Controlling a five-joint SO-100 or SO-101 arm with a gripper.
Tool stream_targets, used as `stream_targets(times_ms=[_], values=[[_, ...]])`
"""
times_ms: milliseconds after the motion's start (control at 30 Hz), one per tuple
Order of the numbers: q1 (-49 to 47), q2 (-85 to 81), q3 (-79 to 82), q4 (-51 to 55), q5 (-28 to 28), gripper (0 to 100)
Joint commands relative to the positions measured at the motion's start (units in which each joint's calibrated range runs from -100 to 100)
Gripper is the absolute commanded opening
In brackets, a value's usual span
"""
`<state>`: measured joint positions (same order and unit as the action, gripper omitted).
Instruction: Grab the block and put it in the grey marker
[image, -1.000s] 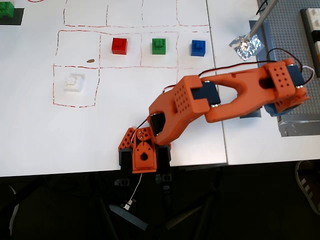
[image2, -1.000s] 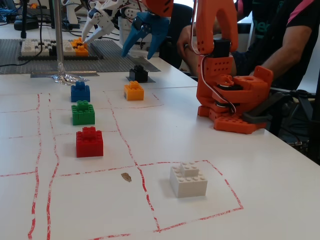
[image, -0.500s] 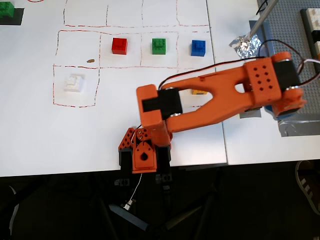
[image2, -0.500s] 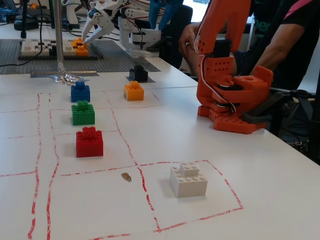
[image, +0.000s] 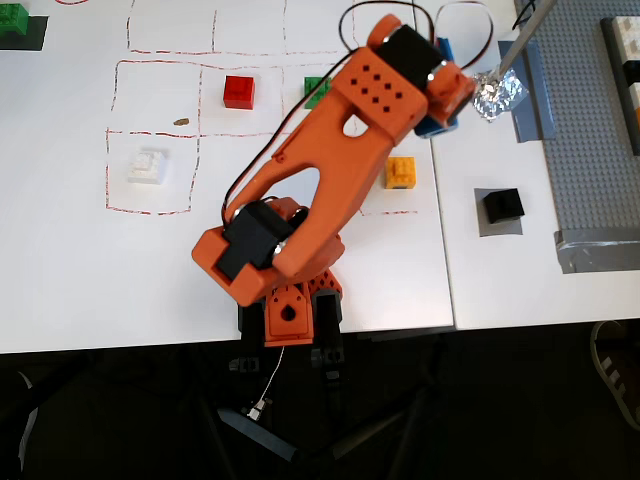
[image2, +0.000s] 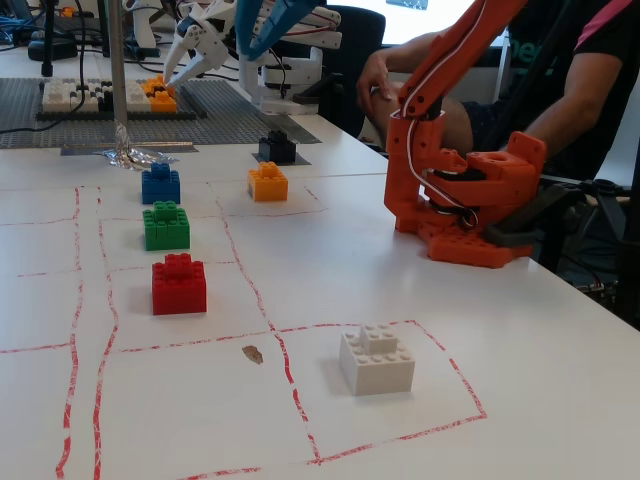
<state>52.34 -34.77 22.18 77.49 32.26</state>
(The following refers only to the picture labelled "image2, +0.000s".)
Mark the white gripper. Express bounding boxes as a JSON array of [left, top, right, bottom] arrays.
[[163, 0, 327, 87]]

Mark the black brick block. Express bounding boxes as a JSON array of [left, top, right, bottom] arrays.
[[257, 129, 298, 165]]

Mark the orange robot base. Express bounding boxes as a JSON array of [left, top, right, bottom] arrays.
[[383, 107, 547, 270]]

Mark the person left forearm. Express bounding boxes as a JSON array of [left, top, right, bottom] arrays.
[[522, 47, 621, 151]]

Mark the person right forearm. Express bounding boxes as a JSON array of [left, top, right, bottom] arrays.
[[377, 27, 454, 69]]

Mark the orange brick block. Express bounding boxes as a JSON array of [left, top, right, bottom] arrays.
[[247, 161, 290, 203]]

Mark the blue brick block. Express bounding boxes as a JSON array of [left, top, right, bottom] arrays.
[[141, 161, 182, 205]]

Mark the green brick block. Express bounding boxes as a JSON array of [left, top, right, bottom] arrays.
[[142, 200, 192, 252]]

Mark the red brick block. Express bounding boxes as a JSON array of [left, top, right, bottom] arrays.
[[151, 253, 208, 317]]

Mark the white brick block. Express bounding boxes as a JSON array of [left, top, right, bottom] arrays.
[[338, 321, 417, 398]]

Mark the person right hand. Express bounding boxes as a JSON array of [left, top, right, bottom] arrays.
[[355, 51, 397, 124]]

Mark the grey studded baseplate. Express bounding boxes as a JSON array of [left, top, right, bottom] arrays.
[[0, 76, 324, 150]]

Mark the orange brick patch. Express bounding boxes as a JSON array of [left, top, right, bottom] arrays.
[[141, 74, 179, 114]]

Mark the small white brick patch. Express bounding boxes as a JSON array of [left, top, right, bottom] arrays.
[[124, 79, 153, 112]]

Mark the grey tape strip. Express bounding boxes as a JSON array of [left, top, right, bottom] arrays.
[[59, 140, 197, 156]]

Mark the black office chair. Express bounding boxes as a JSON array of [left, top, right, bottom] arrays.
[[319, 4, 389, 139]]

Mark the black brick patch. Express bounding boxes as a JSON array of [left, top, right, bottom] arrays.
[[74, 78, 117, 114]]

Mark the crumpled aluminium foil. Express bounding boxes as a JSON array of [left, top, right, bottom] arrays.
[[91, 122, 180, 174]]

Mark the black desk device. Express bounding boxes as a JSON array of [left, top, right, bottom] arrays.
[[27, 38, 80, 62]]

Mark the large white brick patch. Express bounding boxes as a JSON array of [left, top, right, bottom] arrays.
[[41, 78, 85, 114]]

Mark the person in black shirt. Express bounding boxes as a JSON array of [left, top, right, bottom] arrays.
[[367, 0, 640, 181]]

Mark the black table clamp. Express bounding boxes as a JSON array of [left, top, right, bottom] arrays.
[[482, 178, 589, 250], [549, 177, 632, 201]]

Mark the white robot handle part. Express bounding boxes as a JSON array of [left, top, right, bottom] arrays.
[[122, 0, 161, 50]]

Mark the black stand post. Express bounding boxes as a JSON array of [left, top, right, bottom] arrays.
[[39, 0, 56, 77]]

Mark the black red arm cable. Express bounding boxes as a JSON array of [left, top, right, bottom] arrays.
[[398, 0, 484, 232]]

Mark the blue cable bundle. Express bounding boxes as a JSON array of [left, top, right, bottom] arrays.
[[0, 13, 32, 47]]

